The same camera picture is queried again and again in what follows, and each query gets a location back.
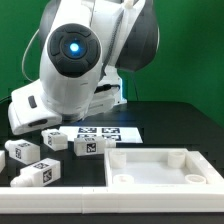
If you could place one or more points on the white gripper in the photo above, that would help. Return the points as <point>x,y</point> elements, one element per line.
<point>33,107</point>

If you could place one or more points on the white square tabletop part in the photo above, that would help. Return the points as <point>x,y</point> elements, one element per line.
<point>163,166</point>

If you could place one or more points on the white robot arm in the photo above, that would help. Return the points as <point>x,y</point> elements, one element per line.
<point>83,43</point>

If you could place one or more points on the white paper with tags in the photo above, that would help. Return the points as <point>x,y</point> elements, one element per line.
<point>119,134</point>

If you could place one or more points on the white L-shaped fence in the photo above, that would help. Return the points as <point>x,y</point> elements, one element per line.
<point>121,198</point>

